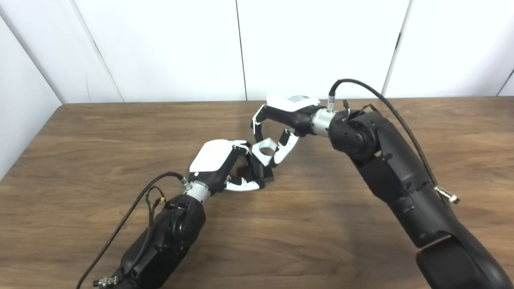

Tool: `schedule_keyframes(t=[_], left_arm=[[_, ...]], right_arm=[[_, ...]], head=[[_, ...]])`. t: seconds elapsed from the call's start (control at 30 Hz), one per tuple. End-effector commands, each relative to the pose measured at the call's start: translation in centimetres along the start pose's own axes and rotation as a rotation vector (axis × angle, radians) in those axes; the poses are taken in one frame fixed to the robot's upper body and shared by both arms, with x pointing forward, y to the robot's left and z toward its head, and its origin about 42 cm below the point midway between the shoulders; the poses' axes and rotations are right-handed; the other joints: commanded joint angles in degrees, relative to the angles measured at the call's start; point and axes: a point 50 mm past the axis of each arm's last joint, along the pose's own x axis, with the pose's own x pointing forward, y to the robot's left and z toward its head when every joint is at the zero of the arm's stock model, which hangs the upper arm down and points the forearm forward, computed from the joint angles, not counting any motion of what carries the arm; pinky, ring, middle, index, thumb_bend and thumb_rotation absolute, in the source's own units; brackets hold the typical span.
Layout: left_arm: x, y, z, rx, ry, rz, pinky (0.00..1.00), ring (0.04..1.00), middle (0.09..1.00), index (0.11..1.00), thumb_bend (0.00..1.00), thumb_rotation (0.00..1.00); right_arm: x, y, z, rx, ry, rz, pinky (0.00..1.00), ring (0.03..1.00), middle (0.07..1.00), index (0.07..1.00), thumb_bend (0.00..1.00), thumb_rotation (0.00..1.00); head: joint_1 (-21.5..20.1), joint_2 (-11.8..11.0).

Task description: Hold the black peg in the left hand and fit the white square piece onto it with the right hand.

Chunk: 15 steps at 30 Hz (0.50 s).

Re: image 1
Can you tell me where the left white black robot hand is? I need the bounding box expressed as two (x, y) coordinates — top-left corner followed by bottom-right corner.
(188, 139), (265, 195)

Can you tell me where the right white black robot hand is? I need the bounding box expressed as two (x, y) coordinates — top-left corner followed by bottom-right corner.
(251, 94), (322, 168)

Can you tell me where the white square piece with hole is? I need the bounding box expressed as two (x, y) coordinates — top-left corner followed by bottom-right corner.
(252, 137), (277, 166)

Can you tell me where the black peg with base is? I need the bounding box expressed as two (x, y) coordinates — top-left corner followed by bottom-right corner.
(237, 155), (274, 186)

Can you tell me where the thin left wire, yellow plug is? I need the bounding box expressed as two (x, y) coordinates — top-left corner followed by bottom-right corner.
(145, 185), (167, 227)

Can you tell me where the thin black right arm wire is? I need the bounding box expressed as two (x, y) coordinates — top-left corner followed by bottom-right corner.
(343, 100), (380, 121)

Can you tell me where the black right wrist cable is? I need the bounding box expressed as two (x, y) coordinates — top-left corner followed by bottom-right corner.
(328, 79), (460, 204)

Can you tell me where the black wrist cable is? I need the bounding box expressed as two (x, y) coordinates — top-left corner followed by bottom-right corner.
(75, 172), (189, 289)
(328, 79), (460, 204)

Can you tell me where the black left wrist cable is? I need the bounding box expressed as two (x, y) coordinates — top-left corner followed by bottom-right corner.
(75, 172), (189, 289)

